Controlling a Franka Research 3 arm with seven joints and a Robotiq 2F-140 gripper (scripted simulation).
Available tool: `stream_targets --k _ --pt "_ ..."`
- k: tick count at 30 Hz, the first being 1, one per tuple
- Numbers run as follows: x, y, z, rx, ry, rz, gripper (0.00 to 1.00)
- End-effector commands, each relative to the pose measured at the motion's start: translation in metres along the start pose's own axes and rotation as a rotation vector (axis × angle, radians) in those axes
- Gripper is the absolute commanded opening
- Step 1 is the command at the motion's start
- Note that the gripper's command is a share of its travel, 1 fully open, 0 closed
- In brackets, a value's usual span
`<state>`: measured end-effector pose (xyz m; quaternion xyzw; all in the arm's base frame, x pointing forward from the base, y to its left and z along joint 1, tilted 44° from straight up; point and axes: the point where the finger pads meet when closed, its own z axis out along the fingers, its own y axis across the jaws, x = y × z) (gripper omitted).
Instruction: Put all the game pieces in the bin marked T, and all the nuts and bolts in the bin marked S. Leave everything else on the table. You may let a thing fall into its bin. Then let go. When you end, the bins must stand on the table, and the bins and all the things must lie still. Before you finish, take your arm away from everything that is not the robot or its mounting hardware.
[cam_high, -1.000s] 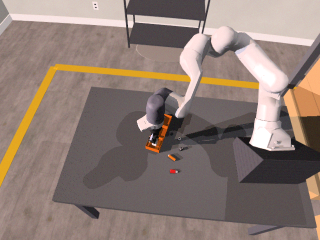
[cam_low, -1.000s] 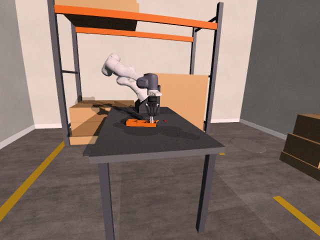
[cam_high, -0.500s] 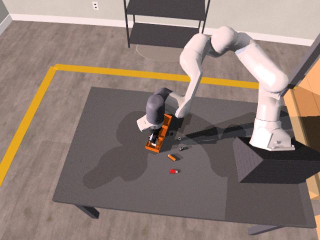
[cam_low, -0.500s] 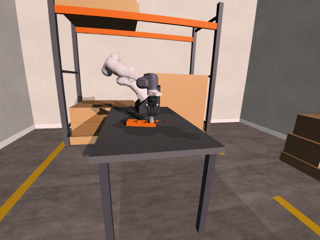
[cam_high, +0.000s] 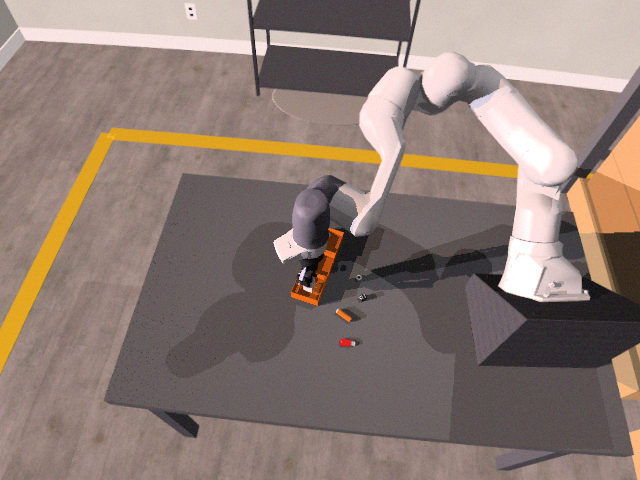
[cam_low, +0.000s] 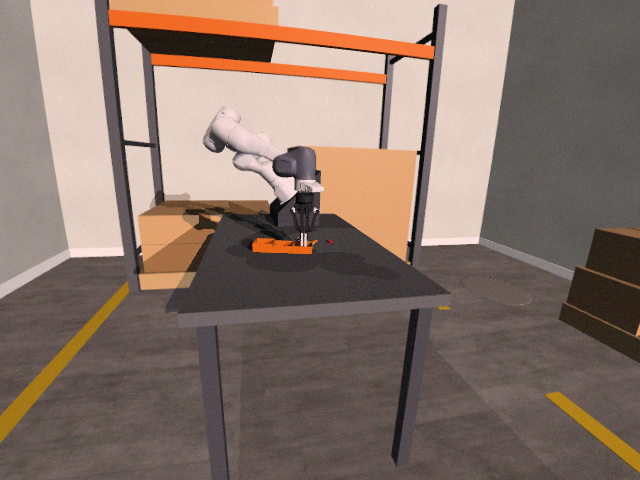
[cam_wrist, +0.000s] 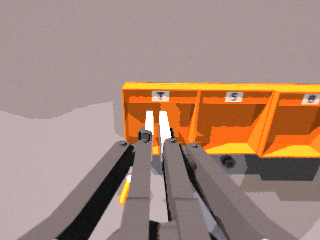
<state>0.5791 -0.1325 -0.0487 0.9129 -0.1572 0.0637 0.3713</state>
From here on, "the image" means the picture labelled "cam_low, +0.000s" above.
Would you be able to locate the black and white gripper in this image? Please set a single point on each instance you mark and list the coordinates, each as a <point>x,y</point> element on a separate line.
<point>304,205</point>

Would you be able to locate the orange rack of bins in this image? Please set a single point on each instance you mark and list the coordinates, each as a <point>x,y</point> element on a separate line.
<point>276,246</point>

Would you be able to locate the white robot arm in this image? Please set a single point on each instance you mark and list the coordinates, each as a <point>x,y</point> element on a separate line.
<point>300,163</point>

